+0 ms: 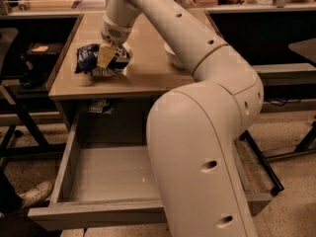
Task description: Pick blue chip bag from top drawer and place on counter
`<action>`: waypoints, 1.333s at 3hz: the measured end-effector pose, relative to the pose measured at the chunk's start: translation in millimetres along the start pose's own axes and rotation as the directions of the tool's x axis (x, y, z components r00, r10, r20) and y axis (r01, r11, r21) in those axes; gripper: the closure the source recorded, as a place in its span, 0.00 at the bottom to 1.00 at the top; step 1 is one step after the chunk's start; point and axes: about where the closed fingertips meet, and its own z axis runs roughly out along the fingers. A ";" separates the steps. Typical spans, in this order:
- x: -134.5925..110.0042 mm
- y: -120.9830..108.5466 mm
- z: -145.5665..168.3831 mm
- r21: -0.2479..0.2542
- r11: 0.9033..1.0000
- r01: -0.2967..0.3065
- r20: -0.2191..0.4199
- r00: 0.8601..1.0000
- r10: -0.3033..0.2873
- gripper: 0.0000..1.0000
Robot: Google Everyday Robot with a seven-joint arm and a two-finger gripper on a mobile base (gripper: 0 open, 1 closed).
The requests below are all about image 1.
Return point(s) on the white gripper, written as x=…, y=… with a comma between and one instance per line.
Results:
x=111, y=35

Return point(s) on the blue chip bag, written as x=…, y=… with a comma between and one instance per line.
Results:
x=87, y=61

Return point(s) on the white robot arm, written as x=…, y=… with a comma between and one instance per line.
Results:
x=191, y=130

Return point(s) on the grey cabinet with counter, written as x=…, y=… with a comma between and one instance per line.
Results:
x=149, y=73

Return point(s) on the paper label under counter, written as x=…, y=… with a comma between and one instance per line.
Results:
x=97, y=106

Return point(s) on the grey open drawer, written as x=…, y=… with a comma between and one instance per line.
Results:
x=106, y=178

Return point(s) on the white ceramic bowl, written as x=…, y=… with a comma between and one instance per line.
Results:
x=173, y=58

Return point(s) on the black box on shelf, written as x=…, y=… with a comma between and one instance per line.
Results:
x=45, y=48

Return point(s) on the grey office chair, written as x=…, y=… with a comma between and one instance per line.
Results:
x=7, y=39

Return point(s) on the white shoe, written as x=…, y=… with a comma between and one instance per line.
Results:
x=36, y=194

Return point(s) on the black table leg bar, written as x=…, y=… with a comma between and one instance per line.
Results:
x=278, y=187

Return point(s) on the black desk frame left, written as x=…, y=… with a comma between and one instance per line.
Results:
x=42, y=147

